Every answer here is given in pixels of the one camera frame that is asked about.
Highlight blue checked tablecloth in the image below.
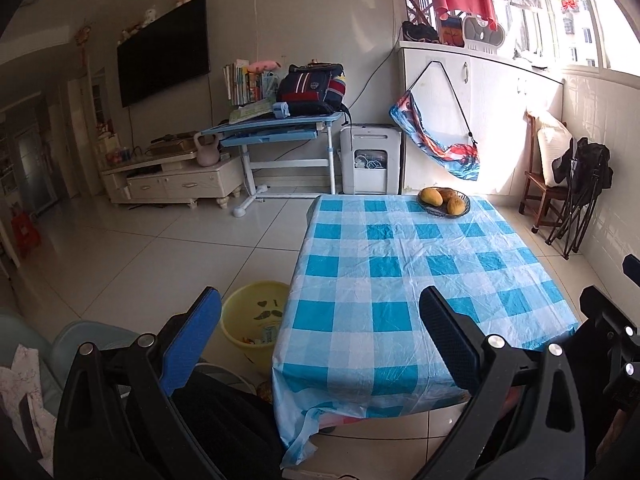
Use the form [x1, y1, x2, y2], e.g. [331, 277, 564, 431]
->
[271, 194, 581, 470]

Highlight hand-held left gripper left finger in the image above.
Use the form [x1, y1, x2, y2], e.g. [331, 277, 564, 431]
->
[52, 286, 226, 480]

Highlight woven fruit bowl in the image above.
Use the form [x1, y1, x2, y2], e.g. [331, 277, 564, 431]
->
[416, 187, 472, 218]

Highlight person's black clothing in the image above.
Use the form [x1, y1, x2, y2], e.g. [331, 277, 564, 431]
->
[172, 372, 286, 480]

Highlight navy red backpack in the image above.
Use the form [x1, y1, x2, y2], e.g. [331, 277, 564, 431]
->
[276, 62, 351, 117]

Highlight cream television cabinet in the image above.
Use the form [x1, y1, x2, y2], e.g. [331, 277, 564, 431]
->
[100, 152, 246, 209]

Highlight white floral cloth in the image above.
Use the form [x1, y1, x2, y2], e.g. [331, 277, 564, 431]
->
[0, 345, 58, 476]

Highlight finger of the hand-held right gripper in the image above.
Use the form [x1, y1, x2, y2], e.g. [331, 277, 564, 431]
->
[580, 285, 640, 409]

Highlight white pillow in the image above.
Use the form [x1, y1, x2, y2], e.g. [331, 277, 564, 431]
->
[536, 110, 573, 187]

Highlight row of books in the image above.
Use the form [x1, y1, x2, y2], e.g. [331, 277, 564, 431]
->
[222, 58, 278, 108]

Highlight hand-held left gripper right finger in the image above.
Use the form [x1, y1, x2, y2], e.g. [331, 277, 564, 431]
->
[415, 285, 586, 480]

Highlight flat green booklet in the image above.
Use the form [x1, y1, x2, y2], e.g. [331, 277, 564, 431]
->
[229, 100, 276, 125]

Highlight red knot wall ornament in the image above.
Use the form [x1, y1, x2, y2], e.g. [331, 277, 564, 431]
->
[75, 25, 93, 61]

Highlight blue study desk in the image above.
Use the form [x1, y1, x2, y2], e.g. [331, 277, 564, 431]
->
[200, 112, 346, 218]

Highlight yellow plastic bucket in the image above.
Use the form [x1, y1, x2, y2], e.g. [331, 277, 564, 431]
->
[220, 281, 292, 378]

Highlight white air purifier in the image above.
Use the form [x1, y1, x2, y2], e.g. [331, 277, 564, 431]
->
[340, 124, 403, 196]

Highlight pink kettlebell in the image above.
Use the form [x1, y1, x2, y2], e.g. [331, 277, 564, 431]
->
[194, 131, 221, 167]

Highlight wooden chair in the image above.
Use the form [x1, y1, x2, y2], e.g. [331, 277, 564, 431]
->
[518, 110, 576, 233]

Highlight tan flat box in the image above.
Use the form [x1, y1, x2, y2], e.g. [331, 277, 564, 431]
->
[148, 139, 198, 157]

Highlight black shoes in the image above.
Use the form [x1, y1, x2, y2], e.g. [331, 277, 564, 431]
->
[401, 20, 440, 45]

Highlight small red stool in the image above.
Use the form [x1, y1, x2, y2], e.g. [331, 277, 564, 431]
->
[10, 210, 42, 257]

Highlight black folding chair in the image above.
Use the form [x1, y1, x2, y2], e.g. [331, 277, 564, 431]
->
[545, 137, 614, 260]

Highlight printed drawstring bag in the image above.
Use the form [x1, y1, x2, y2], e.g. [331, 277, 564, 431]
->
[390, 60, 482, 182]

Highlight light blue armchair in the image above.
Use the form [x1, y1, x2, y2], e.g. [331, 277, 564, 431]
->
[0, 307, 141, 461]

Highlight black wall television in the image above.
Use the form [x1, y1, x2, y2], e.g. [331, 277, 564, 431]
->
[116, 0, 211, 108]

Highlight white wall cabinet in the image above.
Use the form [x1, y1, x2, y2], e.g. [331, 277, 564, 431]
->
[397, 42, 566, 196]

